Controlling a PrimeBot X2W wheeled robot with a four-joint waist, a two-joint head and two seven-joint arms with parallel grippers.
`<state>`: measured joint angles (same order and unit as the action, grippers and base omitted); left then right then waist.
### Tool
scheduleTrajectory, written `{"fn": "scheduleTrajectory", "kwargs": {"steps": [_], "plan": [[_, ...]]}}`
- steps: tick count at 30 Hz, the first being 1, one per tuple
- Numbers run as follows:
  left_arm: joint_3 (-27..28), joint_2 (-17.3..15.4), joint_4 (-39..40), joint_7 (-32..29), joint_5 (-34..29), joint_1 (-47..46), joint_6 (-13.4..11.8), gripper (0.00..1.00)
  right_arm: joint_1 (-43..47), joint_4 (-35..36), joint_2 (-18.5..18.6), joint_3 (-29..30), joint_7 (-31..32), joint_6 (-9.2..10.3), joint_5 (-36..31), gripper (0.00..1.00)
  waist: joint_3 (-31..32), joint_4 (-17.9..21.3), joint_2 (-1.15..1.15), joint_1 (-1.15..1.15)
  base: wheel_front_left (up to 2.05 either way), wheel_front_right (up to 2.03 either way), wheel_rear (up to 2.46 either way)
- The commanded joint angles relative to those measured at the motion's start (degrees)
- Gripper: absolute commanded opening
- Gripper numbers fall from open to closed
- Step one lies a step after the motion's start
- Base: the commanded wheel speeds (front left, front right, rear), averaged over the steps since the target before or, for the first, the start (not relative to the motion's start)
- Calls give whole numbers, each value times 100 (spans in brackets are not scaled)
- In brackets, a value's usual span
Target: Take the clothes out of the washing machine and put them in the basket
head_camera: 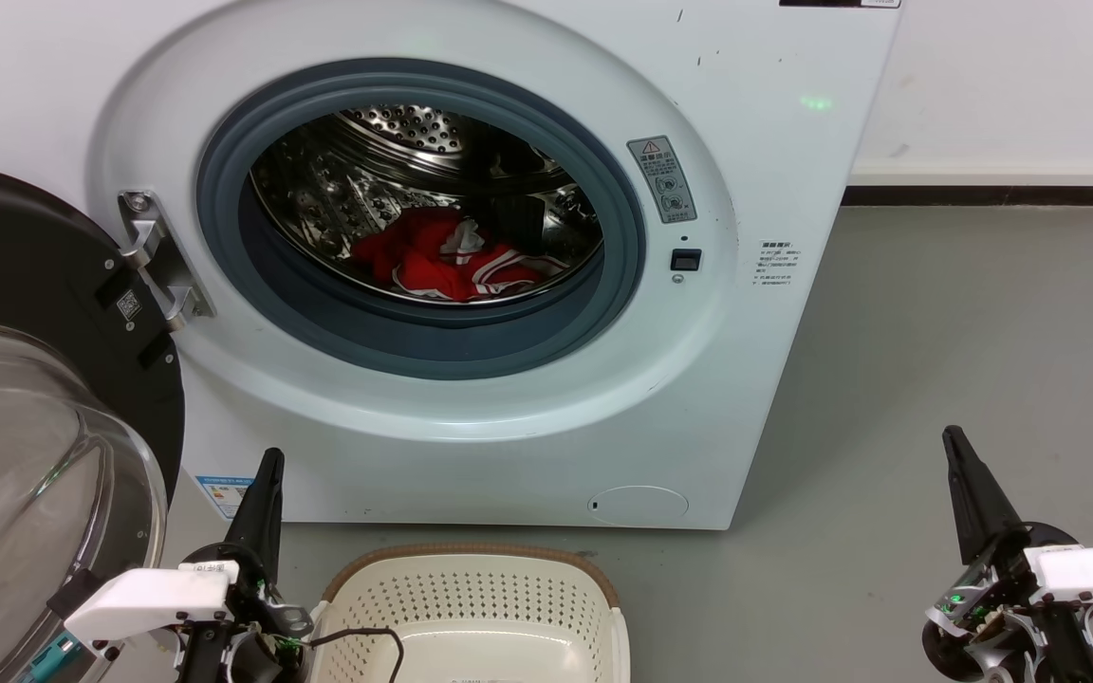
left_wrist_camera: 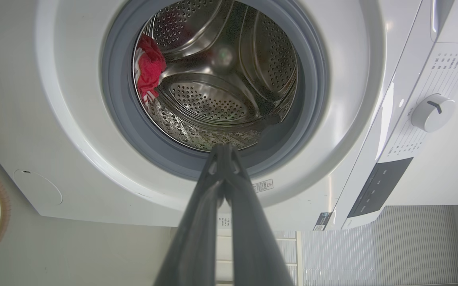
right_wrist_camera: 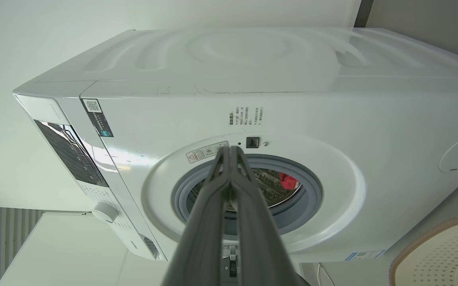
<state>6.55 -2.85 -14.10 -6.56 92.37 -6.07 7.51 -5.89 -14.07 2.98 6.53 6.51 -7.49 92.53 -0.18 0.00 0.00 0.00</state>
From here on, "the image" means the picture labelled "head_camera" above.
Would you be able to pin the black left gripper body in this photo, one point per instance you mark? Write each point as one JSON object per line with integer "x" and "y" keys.
{"x": 243, "y": 645}

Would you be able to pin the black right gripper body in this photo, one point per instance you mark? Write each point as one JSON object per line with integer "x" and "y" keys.
{"x": 1011, "y": 607}

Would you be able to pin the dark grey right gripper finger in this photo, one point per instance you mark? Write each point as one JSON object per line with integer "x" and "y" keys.
{"x": 978, "y": 503}

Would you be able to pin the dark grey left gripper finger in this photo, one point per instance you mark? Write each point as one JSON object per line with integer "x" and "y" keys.
{"x": 262, "y": 522}

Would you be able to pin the red and white jersey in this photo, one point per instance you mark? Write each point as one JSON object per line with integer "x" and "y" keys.
{"x": 414, "y": 251}

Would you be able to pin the cream perforated laundry basket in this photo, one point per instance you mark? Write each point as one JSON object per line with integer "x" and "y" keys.
{"x": 471, "y": 593}

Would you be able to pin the stainless steel washing machine drum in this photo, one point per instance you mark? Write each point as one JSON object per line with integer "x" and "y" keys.
{"x": 338, "y": 199}

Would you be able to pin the black washer door with glass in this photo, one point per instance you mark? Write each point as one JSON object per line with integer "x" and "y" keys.
{"x": 25, "y": 256}

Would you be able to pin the blue and white energy label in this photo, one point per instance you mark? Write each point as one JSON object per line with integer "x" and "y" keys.
{"x": 222, "y": 495}

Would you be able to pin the grey rubber door gasket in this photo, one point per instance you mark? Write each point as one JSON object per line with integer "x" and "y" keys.
{"x": 433, "y": 346}

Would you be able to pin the white front-load washing machine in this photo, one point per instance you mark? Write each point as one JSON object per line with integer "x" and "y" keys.
{"x": 746, "y": 379}

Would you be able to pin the silver metal door hinge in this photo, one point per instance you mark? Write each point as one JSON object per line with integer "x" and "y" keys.
{"x": 162, "y": 266}

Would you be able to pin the black baseboard strip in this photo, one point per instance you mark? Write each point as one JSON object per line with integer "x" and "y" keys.
{"x": 983, "y": 195}

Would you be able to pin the small white text sticker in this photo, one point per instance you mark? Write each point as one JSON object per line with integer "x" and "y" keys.
{"x": 780, "y": 263}

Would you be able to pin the round white filter cover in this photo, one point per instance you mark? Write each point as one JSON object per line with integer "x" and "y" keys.
{"x": 639, "y": 505}

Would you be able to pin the black door lock slot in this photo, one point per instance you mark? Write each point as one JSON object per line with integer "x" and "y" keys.
{"x": 686, "y": 260}

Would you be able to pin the grey warning sticker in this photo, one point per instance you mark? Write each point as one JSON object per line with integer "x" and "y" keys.
{"x": 662, "y": 180}

